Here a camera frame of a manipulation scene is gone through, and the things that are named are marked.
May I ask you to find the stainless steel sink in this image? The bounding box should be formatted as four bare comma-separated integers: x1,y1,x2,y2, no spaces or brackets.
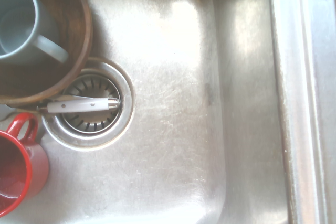
0,0,336,224

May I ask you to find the brown wooden bowl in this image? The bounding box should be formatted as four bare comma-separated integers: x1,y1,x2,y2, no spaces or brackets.
0,0,93,105

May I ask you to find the steel sink drain strainer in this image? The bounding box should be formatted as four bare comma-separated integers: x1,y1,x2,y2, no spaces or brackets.
41,56,136,152

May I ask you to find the red enamel mug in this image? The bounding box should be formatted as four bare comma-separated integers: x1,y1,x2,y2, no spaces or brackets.
0,112,50,216

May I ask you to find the grey ceramic mug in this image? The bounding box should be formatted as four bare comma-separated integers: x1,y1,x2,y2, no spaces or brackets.
0,0,70,64

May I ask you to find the white handled cutlery piece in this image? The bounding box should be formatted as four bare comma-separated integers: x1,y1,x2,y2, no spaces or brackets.
37,95,121,114

